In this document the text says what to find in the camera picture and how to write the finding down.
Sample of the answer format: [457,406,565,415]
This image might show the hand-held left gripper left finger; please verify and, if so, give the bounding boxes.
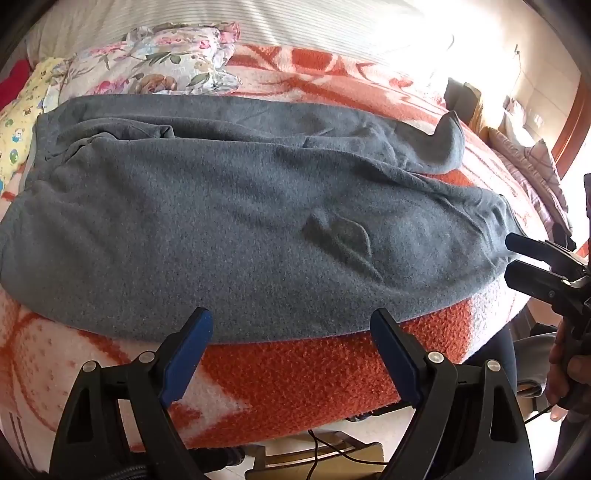
[48,307,215,480]

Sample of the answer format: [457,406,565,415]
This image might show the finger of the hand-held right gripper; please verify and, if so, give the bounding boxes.
[504,260,587,305]
[505,233,587,268]

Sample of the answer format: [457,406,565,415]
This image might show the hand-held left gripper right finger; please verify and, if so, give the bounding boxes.
[369,308,536,480]

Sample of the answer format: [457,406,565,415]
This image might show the grey fleece pants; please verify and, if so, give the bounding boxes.
[0,95,522,344]

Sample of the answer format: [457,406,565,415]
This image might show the person's right hand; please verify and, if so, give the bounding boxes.
[545,318,591,421]

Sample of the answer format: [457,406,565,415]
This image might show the orange and white blanket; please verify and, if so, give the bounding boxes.
[0,44,550,462]

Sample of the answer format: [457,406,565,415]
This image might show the wooden board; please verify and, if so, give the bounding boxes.
[245,431,386,480]

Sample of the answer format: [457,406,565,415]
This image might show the dark nightstand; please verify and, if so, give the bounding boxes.
[445,78,483,134]

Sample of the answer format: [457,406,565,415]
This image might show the yellow cartoon print cloth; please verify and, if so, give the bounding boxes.
[0,58,63,185]

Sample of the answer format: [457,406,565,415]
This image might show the floral quilt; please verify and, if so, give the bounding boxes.
[51,22,243,104]

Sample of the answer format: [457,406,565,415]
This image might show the red cloth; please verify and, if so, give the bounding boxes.
[0,60,31,97]

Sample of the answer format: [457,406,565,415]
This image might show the black cable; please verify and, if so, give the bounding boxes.
[307,429,384,464]

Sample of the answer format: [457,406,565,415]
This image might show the wooden door frame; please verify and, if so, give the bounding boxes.
[551,60,591,181]

